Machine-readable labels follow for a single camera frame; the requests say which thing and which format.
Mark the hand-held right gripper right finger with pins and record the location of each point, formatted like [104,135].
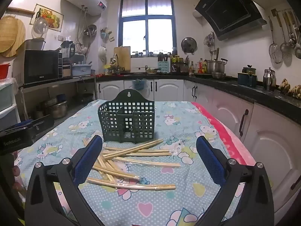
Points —
[210,160]

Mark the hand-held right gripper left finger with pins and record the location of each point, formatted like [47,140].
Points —
[88,160]

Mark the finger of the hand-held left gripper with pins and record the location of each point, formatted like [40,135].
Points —
[42,123]

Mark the pile of wooden chopsticks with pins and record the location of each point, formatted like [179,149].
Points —
[131,154]

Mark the green plastic utensil basket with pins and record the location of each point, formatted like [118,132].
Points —
[127,120]

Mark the steel cooking pot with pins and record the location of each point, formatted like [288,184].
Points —
[57,109]

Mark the metal shelf rack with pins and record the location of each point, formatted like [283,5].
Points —
[47,84]

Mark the plastic drawer unit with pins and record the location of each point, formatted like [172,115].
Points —
[7,98]

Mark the black microwave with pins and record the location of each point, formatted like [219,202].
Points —
[41,67]

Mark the small drawer organizer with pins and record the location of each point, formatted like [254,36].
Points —
[65,70]

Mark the red plastic basin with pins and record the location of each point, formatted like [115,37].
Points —
[4,71]

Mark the blue plastic tub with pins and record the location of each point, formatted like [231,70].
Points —
[81,70]

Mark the printed cartoon blanket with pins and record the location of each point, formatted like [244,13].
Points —
[150,204]

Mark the blender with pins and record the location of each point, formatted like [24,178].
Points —
[67,49]

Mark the black kitchen countertop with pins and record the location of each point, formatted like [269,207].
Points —
[258,94]

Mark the blue pot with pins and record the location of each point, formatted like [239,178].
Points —
[245,80]

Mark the blue hanging basket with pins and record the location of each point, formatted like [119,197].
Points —
[139,84]

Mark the round bamboo board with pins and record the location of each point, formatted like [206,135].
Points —
[10,37]

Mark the white jug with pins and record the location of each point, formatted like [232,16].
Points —
[102,53]

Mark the steel stockpot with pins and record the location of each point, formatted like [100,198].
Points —
[215,66]

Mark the group of condiment bottles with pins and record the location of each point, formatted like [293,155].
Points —
[197,67]

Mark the glass pot lid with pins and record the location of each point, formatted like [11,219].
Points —
[40,27]

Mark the steel faucet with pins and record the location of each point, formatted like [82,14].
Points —
[115,60]

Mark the teal lidded pot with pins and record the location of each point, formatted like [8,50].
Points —
[249,70]

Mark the steel kettle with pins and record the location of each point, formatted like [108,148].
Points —
[269,80]

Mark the wooden cutting board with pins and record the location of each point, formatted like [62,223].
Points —
[122,58]

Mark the hanging steel bowls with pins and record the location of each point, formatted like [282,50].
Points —
[90,31]

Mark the pile of ginger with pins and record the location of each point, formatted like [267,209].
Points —
[290,88]

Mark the steel pot lid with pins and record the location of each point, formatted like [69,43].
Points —
[188,45]

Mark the row of spice jars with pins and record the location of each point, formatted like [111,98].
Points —
[150,53]

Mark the steel slotted spoon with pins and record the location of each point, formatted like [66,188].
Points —
[285,47]

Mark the steel ladle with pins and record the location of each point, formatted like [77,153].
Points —
[298,51]
[291,38]

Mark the blue framed window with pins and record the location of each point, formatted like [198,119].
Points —
[147,23]

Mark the black range hood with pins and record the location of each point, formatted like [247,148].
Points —
[230,11]

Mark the fruit wall poster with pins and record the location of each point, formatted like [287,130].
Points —
[50,18]

